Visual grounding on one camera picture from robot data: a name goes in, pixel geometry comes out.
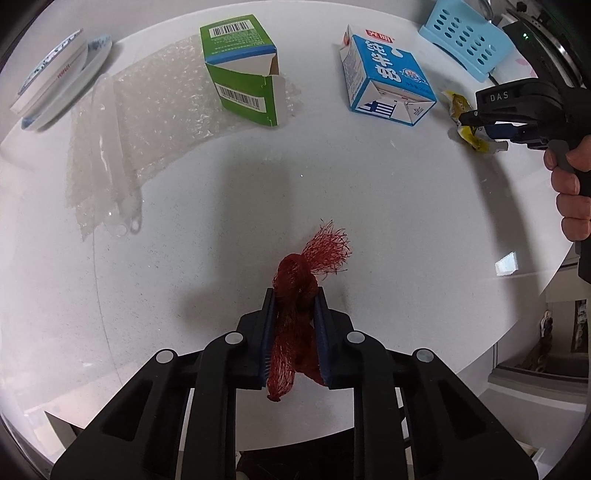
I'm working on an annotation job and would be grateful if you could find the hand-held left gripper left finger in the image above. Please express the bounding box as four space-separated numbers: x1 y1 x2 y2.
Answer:
51 287 278 480

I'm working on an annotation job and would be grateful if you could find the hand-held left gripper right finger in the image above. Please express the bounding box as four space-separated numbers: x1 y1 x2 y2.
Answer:
314 287 539 480

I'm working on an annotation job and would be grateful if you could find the blue and white milk carton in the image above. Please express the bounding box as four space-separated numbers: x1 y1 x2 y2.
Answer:
339 24 438 127

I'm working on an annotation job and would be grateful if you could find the clear bubble wrap sheet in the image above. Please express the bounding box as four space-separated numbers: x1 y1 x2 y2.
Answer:
64 34 303 243

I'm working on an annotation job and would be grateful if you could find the red mesh net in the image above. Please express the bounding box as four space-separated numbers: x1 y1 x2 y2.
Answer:
267 220 352 403

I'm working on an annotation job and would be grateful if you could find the yellow snack wrapper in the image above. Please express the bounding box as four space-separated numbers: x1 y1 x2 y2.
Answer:
442 90 509 153

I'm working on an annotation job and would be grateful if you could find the light blue utensil holder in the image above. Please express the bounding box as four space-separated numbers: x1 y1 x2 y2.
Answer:
419 0 518 84

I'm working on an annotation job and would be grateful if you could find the green and white carton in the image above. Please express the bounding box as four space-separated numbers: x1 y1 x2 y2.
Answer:
199 14 288 127

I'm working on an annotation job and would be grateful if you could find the person's right hand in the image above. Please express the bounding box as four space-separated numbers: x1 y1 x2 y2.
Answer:
544 137 591 241

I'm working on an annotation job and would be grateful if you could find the blue patterned bowl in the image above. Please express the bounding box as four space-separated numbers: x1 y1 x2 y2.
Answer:
9 28 88 116

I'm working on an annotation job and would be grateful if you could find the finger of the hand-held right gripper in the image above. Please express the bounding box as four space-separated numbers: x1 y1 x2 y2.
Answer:
458 109 497 127
482 126 550 148

